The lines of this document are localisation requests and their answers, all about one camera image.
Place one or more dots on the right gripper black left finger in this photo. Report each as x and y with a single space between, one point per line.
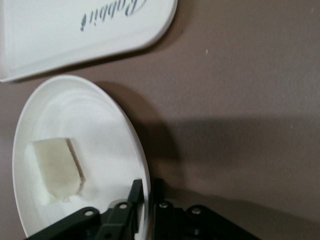
120 212

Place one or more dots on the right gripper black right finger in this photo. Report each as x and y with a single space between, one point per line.
162 212

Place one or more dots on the white steamed bun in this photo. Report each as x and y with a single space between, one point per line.
55 170

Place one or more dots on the round white plate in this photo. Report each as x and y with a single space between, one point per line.
75 120

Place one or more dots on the white rabbit print tray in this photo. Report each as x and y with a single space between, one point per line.
50 37

